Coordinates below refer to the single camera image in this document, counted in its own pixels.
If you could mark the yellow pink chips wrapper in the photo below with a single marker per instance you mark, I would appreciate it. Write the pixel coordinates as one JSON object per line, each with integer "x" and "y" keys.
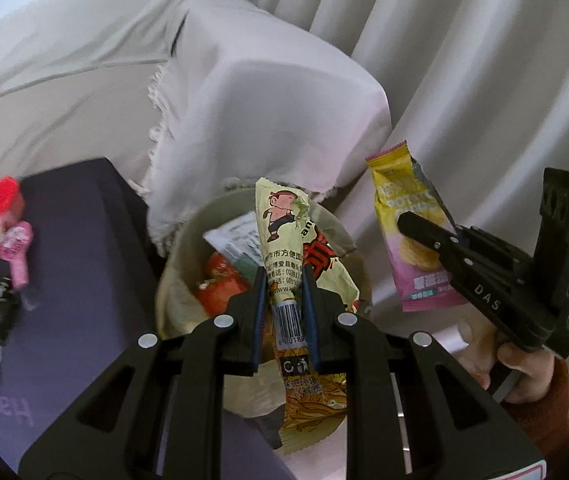
{"x": 400, "y": 185}

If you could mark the beige covered sofa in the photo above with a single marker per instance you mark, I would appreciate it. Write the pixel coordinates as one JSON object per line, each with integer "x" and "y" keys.
{"x": 75, "y": 77}

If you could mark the white curtain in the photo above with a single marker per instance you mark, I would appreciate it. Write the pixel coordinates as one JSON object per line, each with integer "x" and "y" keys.
{"x": 478, "y": 89}

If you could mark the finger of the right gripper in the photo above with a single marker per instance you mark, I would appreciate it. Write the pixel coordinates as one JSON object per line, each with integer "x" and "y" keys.
{"x": 424, "y": 231}

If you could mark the cartoon noodle snack bag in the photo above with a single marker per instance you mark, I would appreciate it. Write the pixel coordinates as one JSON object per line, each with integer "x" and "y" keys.
{"x": 314, "y": 404}

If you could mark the pink cup with red rim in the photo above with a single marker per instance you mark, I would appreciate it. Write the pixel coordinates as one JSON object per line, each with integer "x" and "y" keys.
{"x": 12, "y": 203}

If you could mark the red forearm sleeve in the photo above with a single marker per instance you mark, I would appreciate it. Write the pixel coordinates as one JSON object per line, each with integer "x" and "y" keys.
{"x": 546, "y": 421}

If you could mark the pink bear candy wrapper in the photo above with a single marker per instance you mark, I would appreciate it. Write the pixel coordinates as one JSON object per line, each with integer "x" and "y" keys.
{"x": 14, "y": 244}

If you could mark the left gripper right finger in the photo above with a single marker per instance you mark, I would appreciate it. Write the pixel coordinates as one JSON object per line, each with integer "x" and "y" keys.
{"x": 413, "y": 412}

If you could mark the right hand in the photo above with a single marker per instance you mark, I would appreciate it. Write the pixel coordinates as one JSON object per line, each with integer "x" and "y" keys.
{"x": 483, "y": 352}

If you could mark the green white snack wrapper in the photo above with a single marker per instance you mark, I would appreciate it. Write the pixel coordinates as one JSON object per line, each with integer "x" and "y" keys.
{"x": 238, "y": 241}

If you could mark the red snack wrapper in bin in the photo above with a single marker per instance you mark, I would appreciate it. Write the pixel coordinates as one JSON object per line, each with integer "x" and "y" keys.
{"x": 222, "y": 281}

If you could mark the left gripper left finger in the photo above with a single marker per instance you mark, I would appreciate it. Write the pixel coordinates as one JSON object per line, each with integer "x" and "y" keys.
{"x": 156, "y": 411}

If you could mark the white fringed throw blanket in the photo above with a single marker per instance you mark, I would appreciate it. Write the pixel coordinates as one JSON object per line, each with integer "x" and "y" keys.
{"x": 245, "y": 96}

